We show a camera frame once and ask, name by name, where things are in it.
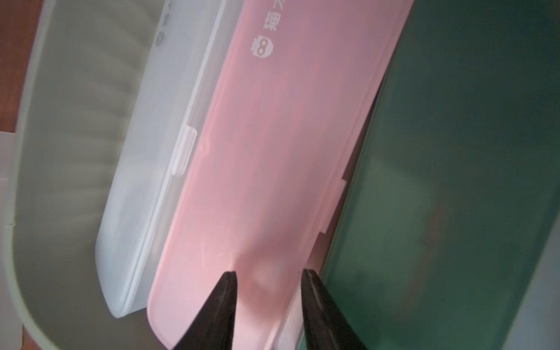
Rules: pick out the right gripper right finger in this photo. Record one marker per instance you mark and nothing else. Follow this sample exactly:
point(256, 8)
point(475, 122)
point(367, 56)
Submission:
point(325, 326)

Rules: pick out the pink pencil case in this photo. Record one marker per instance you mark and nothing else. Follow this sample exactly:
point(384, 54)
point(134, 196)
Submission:
point(267, 174)

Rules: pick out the clear pencil case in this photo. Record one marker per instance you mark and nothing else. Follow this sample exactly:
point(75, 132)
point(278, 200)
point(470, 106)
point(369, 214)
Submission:
point(183, 67)
point(536, 325)

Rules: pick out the grey plastic storage tray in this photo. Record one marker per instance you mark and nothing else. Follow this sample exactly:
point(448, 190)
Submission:
point(81, 86)

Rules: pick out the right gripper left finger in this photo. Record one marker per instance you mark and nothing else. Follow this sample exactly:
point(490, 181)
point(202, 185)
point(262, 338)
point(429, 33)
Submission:
point(213, 327)

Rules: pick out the dark green case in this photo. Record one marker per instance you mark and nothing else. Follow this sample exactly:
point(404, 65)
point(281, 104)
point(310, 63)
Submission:
point(456, 188)

